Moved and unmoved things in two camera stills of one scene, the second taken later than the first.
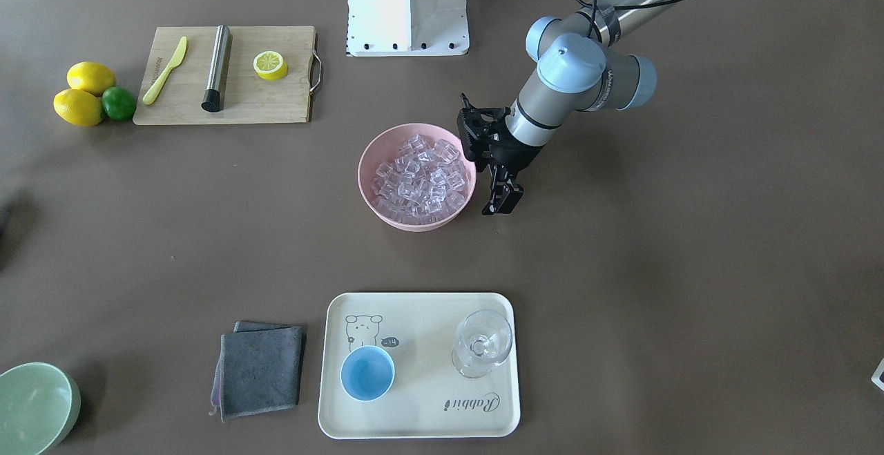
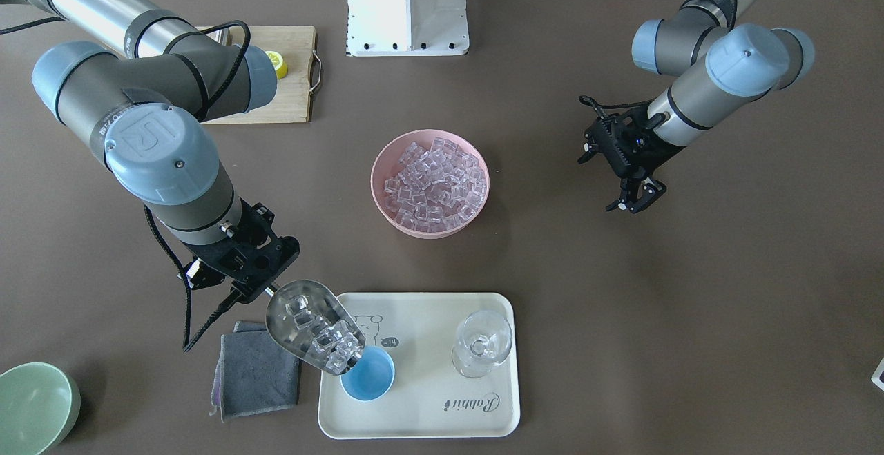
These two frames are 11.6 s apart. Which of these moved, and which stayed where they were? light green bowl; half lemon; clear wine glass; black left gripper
Moved: black left gripper
Stayed: light green bowl; clear wine glass; half lemon
